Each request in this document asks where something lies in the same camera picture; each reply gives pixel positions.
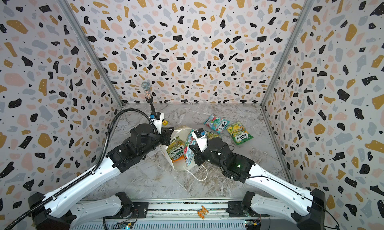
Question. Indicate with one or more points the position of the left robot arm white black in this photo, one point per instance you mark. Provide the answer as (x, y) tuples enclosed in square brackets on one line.
[(61, 210)]

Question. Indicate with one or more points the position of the right circuit board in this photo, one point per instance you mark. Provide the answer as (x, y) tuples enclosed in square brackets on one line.
[(253, 225)]

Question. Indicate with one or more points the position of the orange plastic clip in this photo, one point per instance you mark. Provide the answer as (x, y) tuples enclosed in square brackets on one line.
[(202, 212)]

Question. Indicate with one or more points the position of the orange Fox's candy bag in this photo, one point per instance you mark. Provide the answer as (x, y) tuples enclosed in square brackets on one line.
[(176, 149)]

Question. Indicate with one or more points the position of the left circuit board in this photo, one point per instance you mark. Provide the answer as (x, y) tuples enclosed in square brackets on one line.
[(126, 225)]

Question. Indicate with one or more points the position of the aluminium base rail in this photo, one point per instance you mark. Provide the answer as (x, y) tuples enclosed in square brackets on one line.
[(179, 214)]

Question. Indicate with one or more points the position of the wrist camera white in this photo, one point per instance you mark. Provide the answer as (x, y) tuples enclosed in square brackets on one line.
[(201, 139), (157, 119)]

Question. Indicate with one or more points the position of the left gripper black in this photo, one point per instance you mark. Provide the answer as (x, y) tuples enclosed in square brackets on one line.
[(167, 134)]

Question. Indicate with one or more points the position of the white paper bag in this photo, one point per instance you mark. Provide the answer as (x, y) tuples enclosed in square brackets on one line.
[(180, 165)]

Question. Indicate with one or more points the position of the yellow green Fox's candy bag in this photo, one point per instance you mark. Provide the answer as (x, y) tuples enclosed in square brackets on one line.
[(239, 133)]

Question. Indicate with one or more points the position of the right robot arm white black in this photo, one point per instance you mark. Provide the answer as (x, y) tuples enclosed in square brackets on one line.
[(300, 206)]

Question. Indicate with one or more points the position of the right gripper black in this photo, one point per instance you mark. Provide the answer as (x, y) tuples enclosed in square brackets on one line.
[(197, 153)]

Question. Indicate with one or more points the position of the microphone on black stand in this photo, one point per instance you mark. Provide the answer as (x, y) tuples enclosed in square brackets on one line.
[(146, 86)]

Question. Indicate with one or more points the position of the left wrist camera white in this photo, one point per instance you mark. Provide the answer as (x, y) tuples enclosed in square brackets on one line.
[(157, 119)]

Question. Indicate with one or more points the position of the left aluminium corner post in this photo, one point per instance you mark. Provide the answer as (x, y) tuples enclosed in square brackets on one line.
[(63, 4)]

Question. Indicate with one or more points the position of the red green Fox's candy bag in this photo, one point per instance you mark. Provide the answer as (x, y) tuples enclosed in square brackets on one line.
[(217, 123)]

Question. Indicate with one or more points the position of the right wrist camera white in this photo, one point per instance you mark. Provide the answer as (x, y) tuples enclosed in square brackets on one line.
[(201, 139)]

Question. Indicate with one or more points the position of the right aluminium corner post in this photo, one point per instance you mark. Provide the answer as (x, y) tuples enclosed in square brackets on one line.
[(287, 50)]

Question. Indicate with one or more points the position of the circuit board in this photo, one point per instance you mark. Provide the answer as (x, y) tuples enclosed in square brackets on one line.
[(253, 225), (126, 225)]

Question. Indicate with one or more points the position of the aluminium corner post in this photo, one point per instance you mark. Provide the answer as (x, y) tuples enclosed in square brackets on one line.
[(63, 4), (287, 50)]

